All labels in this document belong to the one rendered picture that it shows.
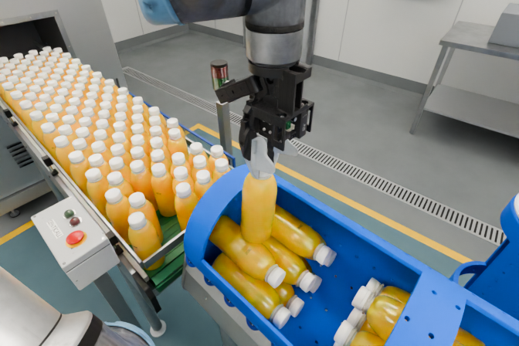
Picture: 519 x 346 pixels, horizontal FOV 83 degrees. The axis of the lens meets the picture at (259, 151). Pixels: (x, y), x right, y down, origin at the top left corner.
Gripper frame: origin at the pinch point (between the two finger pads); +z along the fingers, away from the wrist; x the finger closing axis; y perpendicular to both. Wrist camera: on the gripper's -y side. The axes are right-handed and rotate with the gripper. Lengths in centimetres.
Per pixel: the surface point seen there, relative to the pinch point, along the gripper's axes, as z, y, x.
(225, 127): 32, -52, 35
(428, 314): 9.3, 32.1, -0.6
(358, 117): 128, -78, 240
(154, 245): 32.3, -24.4, -15.1
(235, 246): 19.3, -1.5, -6.8
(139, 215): 22.6, -27.3, -15.2
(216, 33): 113, -382, 307
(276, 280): 20.8, 9.3, -6.0
